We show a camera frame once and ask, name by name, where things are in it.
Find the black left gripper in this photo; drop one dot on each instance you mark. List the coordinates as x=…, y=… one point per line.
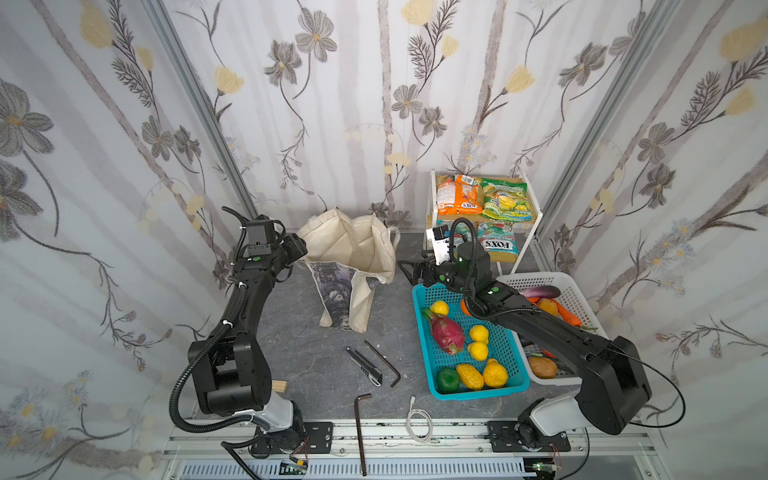
x=294, y=246

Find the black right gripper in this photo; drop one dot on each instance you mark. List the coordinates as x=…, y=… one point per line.
x=426, y=273

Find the small yellow lemon top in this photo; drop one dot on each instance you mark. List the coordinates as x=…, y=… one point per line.
x=440, y=308

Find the pink dragon fruit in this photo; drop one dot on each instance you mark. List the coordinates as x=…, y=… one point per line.
x=448, y=334

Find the cream canvas tote bag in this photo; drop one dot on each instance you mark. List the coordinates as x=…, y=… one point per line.
x=348, y=258

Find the orange candy bag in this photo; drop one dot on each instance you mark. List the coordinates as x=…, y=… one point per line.
x=458, y=195

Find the green yellow candy bag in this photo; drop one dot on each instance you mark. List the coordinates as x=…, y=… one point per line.
x=506, y=200

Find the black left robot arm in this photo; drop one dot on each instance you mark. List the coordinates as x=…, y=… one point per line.
x=230, y=374

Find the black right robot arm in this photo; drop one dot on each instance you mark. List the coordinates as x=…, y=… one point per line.
x=614, y=386

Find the teal mint candy bag right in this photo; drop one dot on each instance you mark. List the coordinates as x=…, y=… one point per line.
x=497, y=237

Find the orange fruit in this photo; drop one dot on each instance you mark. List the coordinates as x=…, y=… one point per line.
x=464, y=308

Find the teal plastic basket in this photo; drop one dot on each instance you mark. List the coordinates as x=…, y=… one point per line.
x=503, y=347

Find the small black hex key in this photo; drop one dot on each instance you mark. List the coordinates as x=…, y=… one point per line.
x=386, y=362

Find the black utility knife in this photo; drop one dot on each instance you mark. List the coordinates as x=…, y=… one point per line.
x=374, y=375

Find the green lime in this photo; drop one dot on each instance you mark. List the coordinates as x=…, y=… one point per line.
x=447, y=381

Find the yellow pear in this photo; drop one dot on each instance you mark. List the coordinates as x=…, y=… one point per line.
x=494, y=374

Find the small wooden block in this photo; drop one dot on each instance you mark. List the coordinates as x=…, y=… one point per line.
x=279, y=386

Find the large black hex key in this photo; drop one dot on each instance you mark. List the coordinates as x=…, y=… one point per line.
x=358, y=425

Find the purple eggplant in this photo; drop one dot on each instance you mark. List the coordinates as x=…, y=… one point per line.
x=540, y=292

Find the yellow bell pepper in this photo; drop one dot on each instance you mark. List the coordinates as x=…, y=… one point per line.
x=550, y=306

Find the brown potato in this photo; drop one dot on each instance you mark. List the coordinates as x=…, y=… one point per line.
x=542, y=367

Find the orange carrot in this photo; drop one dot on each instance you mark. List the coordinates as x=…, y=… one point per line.
x=569, y=317

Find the small green circuit board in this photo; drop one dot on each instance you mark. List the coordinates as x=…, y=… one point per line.
x=293, y=468

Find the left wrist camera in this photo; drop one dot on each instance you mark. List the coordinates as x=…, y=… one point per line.
x=261, y=232

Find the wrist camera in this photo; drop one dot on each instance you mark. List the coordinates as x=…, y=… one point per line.
x=261, y=232
x=441, y=239

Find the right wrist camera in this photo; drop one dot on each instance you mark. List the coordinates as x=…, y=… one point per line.
x=441, y=239

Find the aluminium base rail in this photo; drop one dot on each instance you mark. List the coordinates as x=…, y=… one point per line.
x=459, y=449

